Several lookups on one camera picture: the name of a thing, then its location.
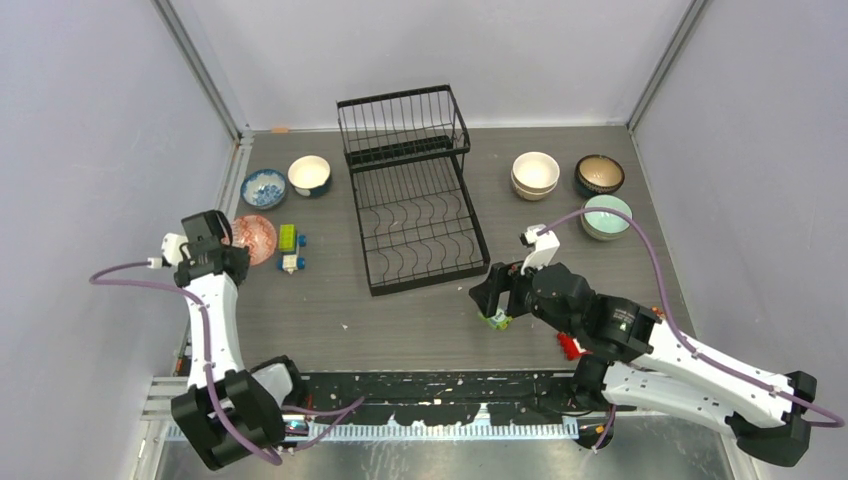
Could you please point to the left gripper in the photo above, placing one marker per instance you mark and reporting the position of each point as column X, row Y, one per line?
column 243, row 259

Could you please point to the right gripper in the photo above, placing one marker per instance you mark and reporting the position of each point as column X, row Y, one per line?
column 486, row 293

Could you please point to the red patterned bowl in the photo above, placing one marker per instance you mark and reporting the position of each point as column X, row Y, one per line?
column 257, row 234

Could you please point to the blue white patterned bowl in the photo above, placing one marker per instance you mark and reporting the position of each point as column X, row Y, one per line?
column 264, row 189

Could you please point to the dark teal bowl white foot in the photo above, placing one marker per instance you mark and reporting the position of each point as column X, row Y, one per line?
column 310, row 176

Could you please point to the cream bowl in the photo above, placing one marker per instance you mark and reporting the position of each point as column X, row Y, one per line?
column 535, row 172
column 532, row 195

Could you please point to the black wire dish rack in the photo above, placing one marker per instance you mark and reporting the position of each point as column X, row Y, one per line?
column 405, row 152

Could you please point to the mint green bowl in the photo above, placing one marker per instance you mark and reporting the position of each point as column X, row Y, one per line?
column 602, row 225

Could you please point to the brown rimmed bowl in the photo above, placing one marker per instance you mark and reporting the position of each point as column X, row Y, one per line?
column 601, row 173

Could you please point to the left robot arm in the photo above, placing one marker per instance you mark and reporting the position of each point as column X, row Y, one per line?
column 228, row 412

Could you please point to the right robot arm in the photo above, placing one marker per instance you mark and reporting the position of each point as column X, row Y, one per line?
column 632, row 358

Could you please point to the green owl block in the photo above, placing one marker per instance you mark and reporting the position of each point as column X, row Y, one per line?
column 499, row 322

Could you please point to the yellow blue toy block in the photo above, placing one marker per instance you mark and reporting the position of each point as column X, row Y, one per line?
column 290, row 242

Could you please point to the red grid block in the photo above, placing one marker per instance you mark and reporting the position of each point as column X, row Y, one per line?
column 571, row 348

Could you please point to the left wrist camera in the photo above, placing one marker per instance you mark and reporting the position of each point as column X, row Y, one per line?
column 170, row 252

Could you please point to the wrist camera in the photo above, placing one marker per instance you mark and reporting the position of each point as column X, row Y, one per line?
column 543, row 244
column 170, row 252

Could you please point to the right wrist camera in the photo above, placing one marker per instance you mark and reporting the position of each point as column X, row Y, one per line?
column 543, row 244

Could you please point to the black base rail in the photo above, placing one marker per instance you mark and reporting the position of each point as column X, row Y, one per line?
column 447, row 398

